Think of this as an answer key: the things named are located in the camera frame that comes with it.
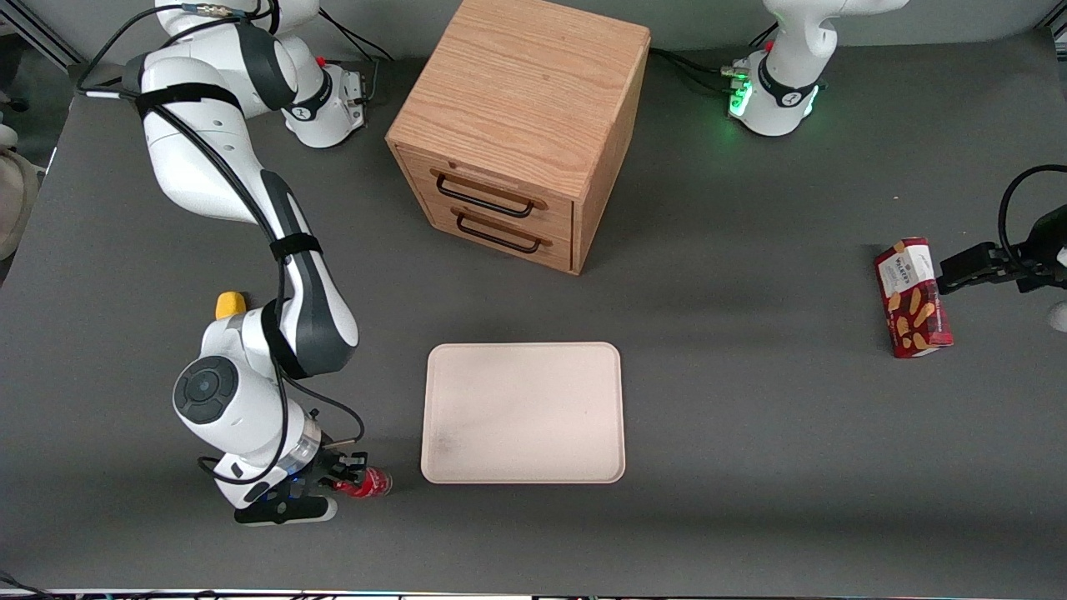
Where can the beige rectangular tray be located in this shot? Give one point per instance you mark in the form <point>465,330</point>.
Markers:
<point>523,412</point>

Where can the red tartan shortbread box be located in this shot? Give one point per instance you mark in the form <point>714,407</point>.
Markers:
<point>913,300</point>

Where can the aluminium frame profile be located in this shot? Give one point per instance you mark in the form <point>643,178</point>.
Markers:
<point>1059,32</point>
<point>42,42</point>

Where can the wooden drawer cabinet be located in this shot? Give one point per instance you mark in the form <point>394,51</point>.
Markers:
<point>525,92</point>

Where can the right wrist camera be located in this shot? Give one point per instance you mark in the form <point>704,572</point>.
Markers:
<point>283,511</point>

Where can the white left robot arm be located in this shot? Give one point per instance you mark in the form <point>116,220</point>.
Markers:
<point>788,58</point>

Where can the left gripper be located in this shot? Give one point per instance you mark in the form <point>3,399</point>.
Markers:
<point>1014,266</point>

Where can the beige fabric object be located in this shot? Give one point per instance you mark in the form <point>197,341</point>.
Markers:
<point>17,200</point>

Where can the red coke bottle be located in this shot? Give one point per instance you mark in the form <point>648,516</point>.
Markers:
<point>375,482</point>

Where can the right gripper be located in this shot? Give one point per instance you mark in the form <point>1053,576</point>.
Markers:
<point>330,464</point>

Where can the wooden drawer front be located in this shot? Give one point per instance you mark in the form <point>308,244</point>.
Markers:
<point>558,250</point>
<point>550,212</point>

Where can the yellow lemon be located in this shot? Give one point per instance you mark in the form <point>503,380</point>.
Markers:
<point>229,304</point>

